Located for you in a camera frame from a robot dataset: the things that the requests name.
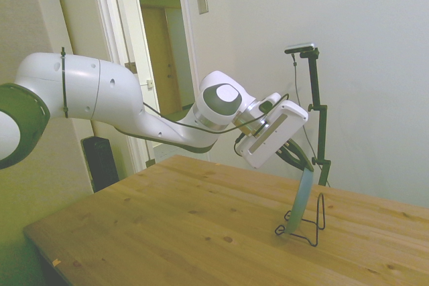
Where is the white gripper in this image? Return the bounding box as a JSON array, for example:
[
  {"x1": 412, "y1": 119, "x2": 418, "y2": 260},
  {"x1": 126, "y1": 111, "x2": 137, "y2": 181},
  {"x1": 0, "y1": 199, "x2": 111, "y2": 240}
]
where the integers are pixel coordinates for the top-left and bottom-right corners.
[{"x1": 234, "y1": 100, "x2": 314, "y2": 171}]

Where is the green round plate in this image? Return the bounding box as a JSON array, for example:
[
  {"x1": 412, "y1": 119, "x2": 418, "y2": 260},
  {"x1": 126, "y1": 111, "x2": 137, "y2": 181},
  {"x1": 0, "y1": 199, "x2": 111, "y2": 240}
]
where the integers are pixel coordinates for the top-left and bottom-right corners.
[{"x1": 284, "y1": 168, "x2": 316, "y2": 235}]

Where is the brown wooden door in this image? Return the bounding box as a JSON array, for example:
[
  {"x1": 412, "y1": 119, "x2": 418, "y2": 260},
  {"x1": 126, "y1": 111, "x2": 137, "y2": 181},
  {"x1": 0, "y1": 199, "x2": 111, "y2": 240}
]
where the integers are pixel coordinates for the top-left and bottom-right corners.
[{"x1": 140, "y1": 5, "x2": 184, "y2": 117}]

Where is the black speaker box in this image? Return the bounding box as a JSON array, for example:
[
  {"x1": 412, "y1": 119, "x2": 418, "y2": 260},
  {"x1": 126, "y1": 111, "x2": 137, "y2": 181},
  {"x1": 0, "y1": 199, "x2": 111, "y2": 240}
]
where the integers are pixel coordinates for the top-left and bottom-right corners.
[{"x1": 81, "y1": 135, "x2": 120, "y2": 194}]

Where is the black camera stand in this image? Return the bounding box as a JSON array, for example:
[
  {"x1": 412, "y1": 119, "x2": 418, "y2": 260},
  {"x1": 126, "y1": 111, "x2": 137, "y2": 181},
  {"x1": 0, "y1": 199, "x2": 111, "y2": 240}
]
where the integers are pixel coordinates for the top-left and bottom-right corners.
[{"x1": 298, "y1": 48, "x2": 332, "y2": 188}]

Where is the black wire plate stand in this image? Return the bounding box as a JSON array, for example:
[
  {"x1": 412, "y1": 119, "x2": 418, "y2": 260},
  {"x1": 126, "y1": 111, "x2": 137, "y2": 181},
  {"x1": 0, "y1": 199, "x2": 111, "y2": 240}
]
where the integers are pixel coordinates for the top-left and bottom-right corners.
[{"x1": 274, "y1": 193, "x2": 327, "y2": 247}]

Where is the black camera cable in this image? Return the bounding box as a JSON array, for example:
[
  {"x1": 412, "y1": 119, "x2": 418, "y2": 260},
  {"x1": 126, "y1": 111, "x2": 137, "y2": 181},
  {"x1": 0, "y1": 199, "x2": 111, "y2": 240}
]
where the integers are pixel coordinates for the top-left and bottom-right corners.
[{"x1": 291, "y1": 52, "x2": 313, "y2": 153}]

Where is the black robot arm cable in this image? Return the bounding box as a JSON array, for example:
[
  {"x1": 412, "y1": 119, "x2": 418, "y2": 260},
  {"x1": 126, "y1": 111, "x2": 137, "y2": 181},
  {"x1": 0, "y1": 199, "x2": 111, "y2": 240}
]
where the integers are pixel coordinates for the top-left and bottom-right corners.
[{"x1": 142, "y1": 93, "x2": 291, "y2": 146}]

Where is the grey exterior camera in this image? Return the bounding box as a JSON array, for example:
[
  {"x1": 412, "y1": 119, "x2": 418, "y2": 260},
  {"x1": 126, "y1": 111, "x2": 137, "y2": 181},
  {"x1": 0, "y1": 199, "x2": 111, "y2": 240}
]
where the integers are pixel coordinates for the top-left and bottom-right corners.
[{"x1": 284, "y1": 42, "x2": 318, "y2": 56}]

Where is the white door frame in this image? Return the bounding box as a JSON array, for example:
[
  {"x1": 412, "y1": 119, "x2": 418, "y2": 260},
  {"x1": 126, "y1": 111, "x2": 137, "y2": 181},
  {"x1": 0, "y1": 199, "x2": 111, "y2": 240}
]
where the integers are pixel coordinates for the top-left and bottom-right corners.
[{"x1": 87, "y1": 0, "x2": 202, "y2": 175}]

